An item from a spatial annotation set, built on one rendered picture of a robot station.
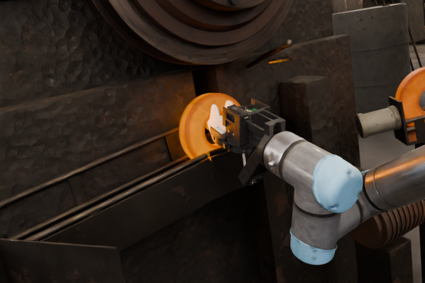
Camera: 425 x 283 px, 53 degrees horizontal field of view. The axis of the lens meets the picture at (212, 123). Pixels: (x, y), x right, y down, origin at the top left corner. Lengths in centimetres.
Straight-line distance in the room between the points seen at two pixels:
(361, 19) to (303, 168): 287
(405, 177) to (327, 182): 13
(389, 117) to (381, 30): 244
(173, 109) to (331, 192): 41
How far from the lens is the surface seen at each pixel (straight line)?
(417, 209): 108
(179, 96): 90
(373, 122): 106
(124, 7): 75
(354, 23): 349
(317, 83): 100
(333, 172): 63
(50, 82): 87
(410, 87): 108
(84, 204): 83
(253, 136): 75
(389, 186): 73
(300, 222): 70
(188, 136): 84
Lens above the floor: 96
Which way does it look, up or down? 13 degrees down
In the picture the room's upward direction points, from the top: 9 degrees counter-clockwise
